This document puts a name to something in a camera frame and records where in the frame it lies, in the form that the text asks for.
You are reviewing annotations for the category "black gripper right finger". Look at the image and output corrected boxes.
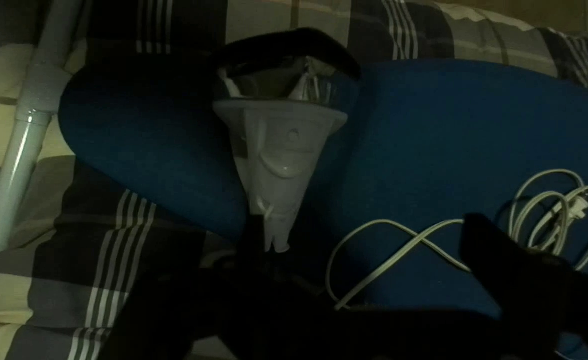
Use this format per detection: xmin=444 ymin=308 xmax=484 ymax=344
xmin=457 ymin=210 xmax=588 ymax=360

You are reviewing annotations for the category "blue ironing board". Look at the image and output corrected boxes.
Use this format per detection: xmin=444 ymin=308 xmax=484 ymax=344
xmin=57 ymin=57 xmax=588 ymax=320

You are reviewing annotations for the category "white clothes iron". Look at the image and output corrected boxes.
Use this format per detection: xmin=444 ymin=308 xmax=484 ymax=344
xmin=210 ymin=27 xmax=363 ymax=257

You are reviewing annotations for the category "plaid bedspread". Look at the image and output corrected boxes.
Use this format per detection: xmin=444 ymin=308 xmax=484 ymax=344
xmin=0 ymin=0 xmax=588 ymax=360

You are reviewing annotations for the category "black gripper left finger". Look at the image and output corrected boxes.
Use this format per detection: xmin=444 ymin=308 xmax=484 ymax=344
xmin=97 ymin=212 xmax=350 ymax=360

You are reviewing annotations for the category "white iron power cord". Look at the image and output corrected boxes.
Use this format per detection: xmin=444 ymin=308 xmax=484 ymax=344
xmin=323 ymin=166 xmax=588 ymax=312

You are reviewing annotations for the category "white metal board leg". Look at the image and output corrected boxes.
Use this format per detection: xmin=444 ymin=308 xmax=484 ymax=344
xmin=0 ymin=0 xmax=85 ymax=258

